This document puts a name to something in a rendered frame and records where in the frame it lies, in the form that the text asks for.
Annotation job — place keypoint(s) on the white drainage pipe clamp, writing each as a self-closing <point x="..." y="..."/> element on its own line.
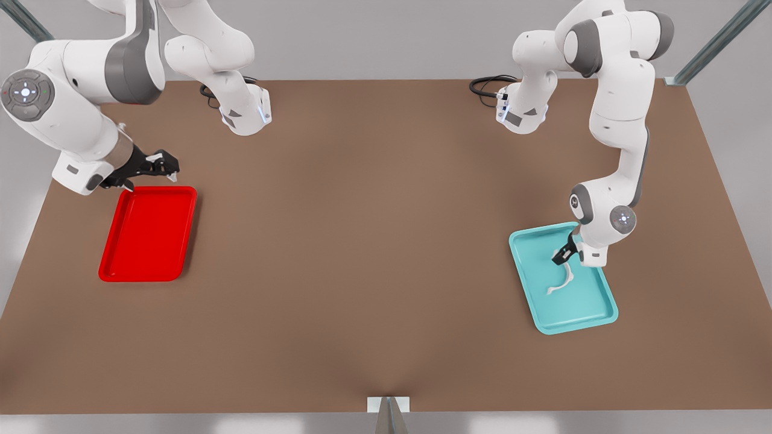
<point x="567" y="281"/>

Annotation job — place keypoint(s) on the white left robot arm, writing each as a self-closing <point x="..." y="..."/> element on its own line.
<point x="621" y="90"/>

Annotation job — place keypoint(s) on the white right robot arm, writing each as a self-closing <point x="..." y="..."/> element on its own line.
<point x="72" y="90"/>

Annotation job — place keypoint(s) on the teal rectangular tray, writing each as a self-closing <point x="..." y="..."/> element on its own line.
<point x="564" y="283"/>

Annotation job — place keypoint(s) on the red rectangular tray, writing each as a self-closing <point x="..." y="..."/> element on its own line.
<point x="149" y="233"/>

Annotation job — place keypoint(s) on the silver frame post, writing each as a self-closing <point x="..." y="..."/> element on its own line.
<point x="24" y="20"/>
<point x="389" y="416"/>
<point x="711" y="45"/>

